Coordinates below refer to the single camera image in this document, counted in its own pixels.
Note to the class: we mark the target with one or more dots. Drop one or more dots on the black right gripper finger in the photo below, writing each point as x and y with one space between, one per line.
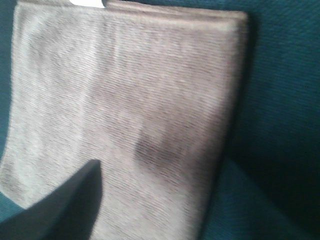
68 213

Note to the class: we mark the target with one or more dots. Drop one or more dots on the orange towel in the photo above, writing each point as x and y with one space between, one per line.
147 90

